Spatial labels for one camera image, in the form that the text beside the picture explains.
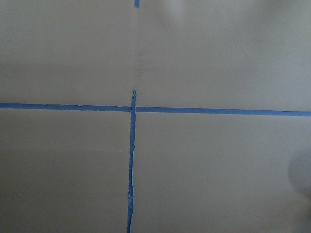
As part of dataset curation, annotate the brown paper table cover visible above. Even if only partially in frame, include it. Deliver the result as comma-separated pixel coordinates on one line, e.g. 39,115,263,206
0,0,311,233

